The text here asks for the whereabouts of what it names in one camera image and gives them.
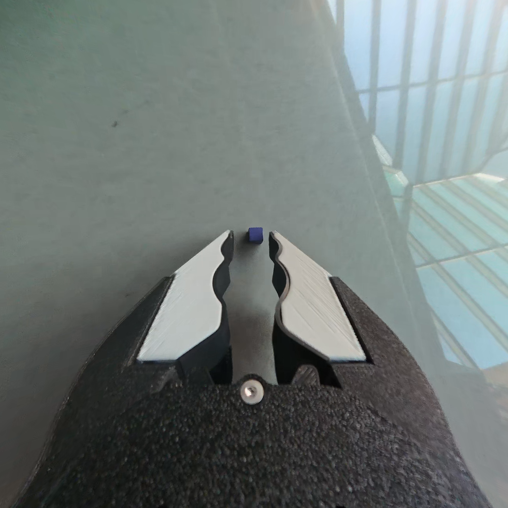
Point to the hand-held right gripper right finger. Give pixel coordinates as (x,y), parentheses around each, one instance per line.
(317,317)

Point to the tiny blue wooden cube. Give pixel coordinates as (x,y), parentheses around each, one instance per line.
(254,235)

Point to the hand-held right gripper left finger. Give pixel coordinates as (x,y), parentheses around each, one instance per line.
(186,317)

